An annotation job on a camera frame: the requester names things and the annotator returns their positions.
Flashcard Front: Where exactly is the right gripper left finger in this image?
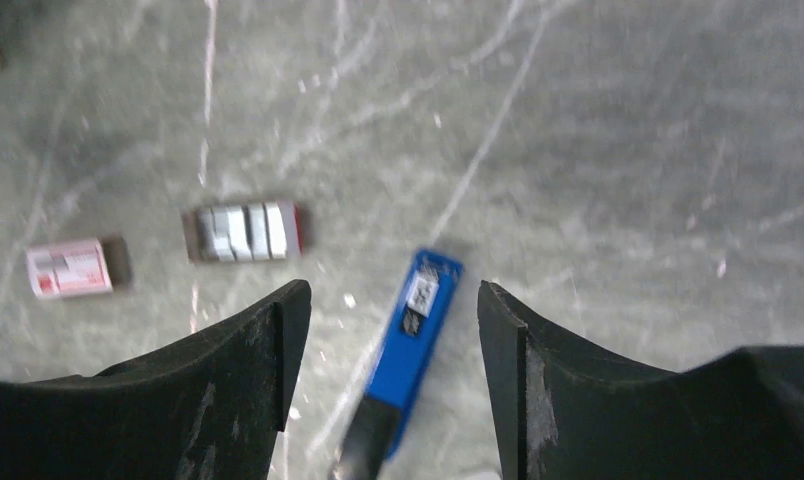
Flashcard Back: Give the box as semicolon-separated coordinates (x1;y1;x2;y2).
0;280;312;479

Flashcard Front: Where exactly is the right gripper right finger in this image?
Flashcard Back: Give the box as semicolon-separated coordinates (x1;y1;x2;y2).
477;282;804;479

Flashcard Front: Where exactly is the blue stapler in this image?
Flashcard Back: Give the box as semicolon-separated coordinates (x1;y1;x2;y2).
328;248;464;479

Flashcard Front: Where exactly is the staple tray with staples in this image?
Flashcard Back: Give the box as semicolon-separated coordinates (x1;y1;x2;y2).
181;200;303;263

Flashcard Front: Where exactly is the red white staple box sleeve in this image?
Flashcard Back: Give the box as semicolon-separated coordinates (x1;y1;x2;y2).
25;236;132;300

